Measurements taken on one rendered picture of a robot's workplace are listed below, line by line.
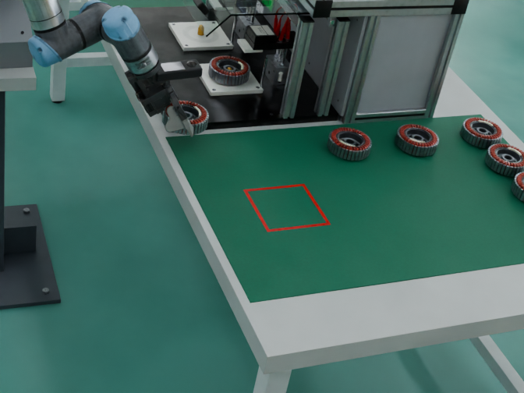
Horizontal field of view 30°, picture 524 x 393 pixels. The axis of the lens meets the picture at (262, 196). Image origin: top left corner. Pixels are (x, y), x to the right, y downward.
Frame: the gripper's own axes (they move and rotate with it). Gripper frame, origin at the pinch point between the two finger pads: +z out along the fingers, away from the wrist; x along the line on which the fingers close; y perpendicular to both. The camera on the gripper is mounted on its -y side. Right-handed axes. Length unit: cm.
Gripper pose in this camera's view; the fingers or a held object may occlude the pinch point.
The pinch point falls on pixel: (186, 119)
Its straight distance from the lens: 241.8
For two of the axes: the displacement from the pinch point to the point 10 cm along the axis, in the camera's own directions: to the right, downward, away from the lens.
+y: -8.7, 4.9, -0.2
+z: 3.4, 6.3, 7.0
